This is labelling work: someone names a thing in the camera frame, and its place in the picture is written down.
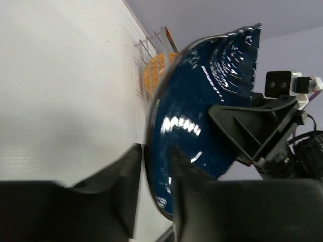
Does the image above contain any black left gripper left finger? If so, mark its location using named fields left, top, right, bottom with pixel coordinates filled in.
left=1, top=144, right=142, bottom=241

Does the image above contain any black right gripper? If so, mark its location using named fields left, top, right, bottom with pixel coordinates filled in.
left=208, top=95, right=322, bottom=180

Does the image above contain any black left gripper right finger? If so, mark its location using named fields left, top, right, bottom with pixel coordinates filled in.
left=169, top=146, right=322, bottom=241

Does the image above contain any dark blue leaf plate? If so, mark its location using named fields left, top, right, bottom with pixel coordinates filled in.
left=144, top=23, right=262, bottom=220

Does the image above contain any tan woven round plate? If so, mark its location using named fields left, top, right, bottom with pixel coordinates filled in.
left=143, top=54, right=166, bottom=96

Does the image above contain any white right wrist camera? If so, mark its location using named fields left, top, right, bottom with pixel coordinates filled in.
left=264, top=71, right=322, bottom=110

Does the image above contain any silver wire dish rack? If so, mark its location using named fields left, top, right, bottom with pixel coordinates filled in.
left=135, top=26, right=179, bottom=102

